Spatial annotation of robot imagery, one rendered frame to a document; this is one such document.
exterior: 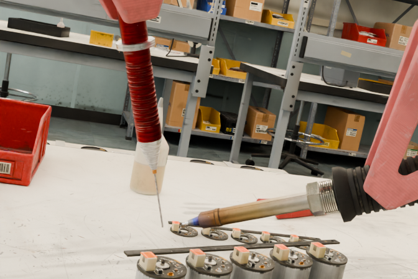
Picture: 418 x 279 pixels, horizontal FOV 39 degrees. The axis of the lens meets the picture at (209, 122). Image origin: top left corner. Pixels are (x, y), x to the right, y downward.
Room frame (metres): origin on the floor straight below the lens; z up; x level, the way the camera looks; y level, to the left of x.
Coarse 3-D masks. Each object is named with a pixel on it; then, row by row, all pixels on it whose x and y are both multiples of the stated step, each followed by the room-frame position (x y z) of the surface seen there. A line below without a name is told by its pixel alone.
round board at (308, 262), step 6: (270, 252) 0.32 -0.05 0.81; (294, 252) 0.33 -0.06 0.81; (300, 252) 0.33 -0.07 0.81; (276, 258) 0.31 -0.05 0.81; (288, 258) 0.32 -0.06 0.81; (300, 258) 0.32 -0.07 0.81; (306, 258) 0.32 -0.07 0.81; (282, 264) 0.31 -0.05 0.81; (288, 264) 0.31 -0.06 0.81; (294, 264) 0.31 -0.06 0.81; (306, 264) 0.31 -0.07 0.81
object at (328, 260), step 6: (306, 252) 0.34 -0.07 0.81; (336, 252) 0.34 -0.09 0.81; (318, 258) 0.33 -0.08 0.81; (324, 258) 0.33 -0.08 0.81; (330, 258) 0.33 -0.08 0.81; (336, 258) 0.33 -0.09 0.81; (342, 258) 0.33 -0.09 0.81; (330, 264) 0.32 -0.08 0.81; (336, 264) 0.32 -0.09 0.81; (342, 264) 0.33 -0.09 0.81
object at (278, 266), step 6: (294, 258) 0.32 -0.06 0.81; (276, 264) 0.31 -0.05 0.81; (276, 270) 0.31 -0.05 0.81; (282, 270) 0.31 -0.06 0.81; (288, 270) 0.31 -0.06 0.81; (294, 270) 0.31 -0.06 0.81; (300, 270) 0.31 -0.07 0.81; (306, 270) 0.31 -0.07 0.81; (276, 276) 0.31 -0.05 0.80; (282, 276) 0.31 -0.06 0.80; (288, 276) 0.31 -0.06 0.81; (294, 276) 0.31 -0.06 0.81; (300, 276) 0.31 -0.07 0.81; (306, 276) 0.31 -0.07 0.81
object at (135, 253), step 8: (312, 240) 0.36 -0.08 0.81; (320, 240) 0.36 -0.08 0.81; (328, 240) 0.36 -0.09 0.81; (336, 240) 0.36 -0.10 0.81; (176, 248) 0.30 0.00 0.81; (184, 248) 0.30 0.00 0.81; (192, 248) 0.31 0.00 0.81; (200, 248) 0.31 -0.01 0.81; (208, 248) 0.31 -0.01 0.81; (216, 248) 0.31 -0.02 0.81; (224, 248) 0.31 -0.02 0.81; (232, 248) 0.32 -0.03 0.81; (248, 248) 0.32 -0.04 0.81; (256, 248) 0.33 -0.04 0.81; (264, 248) 0.33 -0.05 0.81; (128, 256) 0.28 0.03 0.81; (136, 256) 0.28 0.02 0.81
